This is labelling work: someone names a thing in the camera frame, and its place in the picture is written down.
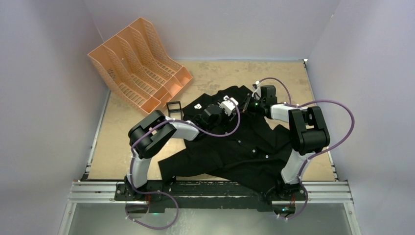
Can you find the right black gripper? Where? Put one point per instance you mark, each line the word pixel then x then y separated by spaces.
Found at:
pixel 246 103

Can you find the black button shirt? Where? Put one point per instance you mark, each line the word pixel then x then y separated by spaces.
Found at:
pixel 253 156

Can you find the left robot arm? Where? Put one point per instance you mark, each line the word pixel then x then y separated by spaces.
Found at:
pixel 149 136

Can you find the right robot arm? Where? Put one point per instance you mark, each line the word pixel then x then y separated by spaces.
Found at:
pixel 308 133

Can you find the orange plastic file organizer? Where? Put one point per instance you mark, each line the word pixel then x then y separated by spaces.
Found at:
pixel 135 66

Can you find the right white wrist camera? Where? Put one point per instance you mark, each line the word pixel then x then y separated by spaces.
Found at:
pixel 256 90

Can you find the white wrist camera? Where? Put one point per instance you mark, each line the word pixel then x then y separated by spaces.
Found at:
pixel 256 90
pixel 229 105

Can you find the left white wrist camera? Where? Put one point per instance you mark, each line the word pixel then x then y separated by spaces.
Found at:
pixel 229 105

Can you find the small black rectangular frame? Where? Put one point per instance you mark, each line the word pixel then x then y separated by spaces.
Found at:
pixel 174 108

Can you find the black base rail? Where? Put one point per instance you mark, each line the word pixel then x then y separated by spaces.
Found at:
pixel 209 195

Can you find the aluminium frame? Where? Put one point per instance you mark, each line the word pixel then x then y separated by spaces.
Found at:
pixel 102 192

